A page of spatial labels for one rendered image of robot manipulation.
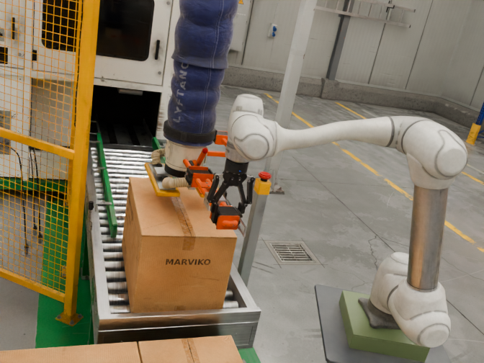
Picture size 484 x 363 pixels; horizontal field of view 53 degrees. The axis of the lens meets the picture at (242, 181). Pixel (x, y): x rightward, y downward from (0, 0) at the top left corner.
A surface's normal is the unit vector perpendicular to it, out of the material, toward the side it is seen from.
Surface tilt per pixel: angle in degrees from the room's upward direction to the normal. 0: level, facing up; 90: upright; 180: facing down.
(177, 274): 90
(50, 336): 0
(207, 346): 0
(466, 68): 90
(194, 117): 75
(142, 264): 90
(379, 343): 90
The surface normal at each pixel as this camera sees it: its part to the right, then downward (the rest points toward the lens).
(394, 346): -0.05, 0.35
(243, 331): 0.31, 0.40
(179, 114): -0.25, 0.02
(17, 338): 0.18, -0.92
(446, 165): 0.18, 0.25
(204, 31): 0.04, 0.10
